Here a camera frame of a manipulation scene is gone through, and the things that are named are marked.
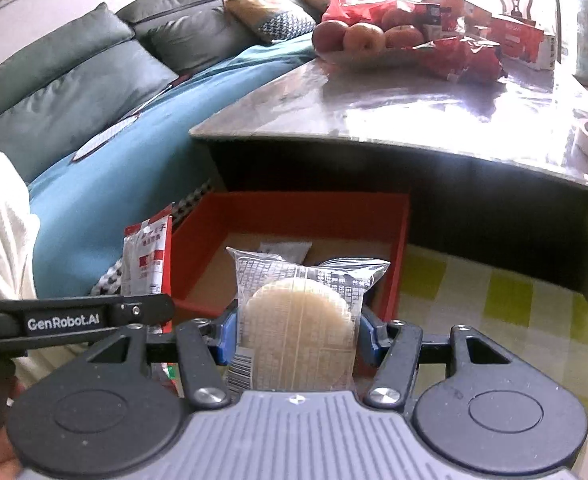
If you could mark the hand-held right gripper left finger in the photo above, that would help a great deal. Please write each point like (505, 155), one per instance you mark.
(226, 337)

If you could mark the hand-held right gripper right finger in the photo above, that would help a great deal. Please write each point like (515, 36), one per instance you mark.
(369, 340)

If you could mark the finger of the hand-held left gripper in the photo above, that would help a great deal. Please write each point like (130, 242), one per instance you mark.
(144, 307)

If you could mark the red white snack packet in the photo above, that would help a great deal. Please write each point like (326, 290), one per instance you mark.
(146, 260)

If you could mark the clear packet with round cake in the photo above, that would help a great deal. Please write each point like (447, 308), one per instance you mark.
(299, 320)

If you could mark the red cardboard box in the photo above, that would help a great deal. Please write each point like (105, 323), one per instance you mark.
(294, 215)

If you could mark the cream white towel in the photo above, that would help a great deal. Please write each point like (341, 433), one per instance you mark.
(1, 220)

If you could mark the grey sofa with blue blanket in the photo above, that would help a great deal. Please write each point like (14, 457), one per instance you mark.
(139, 185)

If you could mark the yellow green checkered tablecloth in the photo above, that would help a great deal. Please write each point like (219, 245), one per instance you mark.
(498, 300)

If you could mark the white red paper strip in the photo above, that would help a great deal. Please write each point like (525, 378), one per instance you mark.
(119, 127)

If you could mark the dark coffee table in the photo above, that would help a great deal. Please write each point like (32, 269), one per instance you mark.
(398, 120)

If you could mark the grey green sofa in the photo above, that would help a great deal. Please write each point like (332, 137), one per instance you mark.
(74, 70)

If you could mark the glass fruit plate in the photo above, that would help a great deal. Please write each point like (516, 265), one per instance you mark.
(353, 56)

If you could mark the red plastic bag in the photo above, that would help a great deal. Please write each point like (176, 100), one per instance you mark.
(463, 57)

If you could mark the yellow patterned pillow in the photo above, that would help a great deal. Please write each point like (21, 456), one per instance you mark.
(274, 17)

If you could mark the red white carton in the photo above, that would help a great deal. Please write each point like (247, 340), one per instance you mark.
(518, 35)

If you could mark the brown pillow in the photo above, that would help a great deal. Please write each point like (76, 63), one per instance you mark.
(314, 0)

